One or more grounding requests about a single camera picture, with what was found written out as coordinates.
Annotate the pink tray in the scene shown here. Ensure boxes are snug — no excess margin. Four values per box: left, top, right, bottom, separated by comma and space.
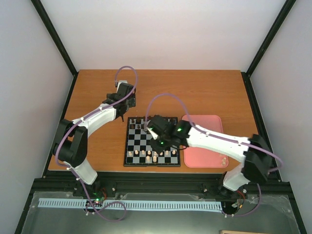
183, 115, 229, 168

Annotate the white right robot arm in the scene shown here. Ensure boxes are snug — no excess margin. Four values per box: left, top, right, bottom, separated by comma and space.
144, 115, 272, 191

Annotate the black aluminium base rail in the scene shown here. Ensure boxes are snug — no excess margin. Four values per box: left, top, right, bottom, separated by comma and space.
73, 172, 291, 199

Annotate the black frame post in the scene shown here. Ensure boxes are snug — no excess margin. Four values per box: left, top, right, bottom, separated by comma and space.
246, 0, 296, 78
31, 0, 78, 76

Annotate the dark chess piece row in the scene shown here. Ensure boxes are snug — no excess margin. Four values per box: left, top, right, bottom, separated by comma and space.
128, 117, 178, 129

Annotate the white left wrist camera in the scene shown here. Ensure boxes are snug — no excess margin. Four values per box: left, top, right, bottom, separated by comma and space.
117, 80, 128, 85

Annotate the light blue cable duct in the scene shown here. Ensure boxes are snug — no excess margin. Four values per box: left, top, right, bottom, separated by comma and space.
38, 198, 222, 213

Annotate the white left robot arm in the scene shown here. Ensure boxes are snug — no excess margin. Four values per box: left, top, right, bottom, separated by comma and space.
51, 81, 136, 196

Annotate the left black frame post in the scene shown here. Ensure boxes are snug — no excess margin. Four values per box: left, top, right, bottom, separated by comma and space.
31, 0, 78, 76

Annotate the right black frame post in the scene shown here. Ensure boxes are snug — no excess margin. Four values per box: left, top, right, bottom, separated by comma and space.
246, 0, 296, 78

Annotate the black white chessboard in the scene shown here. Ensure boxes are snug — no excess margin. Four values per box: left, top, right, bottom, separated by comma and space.
123, 123, 181, 167

